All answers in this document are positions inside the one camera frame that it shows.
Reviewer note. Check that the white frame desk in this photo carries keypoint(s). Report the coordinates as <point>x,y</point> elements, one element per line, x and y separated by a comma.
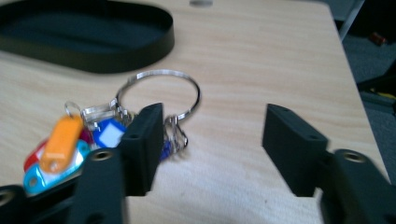
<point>350,21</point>

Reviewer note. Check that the red key tag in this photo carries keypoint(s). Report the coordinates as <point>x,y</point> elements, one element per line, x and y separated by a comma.
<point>32,157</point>

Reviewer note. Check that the orange key tag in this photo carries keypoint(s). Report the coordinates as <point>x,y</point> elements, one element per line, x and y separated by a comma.
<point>60,143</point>

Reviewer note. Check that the black key rack with tray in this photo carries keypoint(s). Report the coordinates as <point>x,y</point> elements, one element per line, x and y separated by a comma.
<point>93,59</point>

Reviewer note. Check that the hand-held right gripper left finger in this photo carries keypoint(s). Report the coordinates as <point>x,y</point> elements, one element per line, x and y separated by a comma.
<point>141,149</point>

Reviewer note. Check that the clear key tag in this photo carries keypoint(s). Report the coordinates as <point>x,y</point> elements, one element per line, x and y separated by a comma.
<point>96,113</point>

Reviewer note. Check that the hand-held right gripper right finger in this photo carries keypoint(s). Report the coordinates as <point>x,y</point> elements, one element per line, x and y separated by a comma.
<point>292,146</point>

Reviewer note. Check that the light blue key tag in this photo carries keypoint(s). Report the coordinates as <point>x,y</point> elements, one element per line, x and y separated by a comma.
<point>37,182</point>

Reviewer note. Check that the small red object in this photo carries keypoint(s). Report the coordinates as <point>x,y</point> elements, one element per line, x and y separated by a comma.
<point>378,39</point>

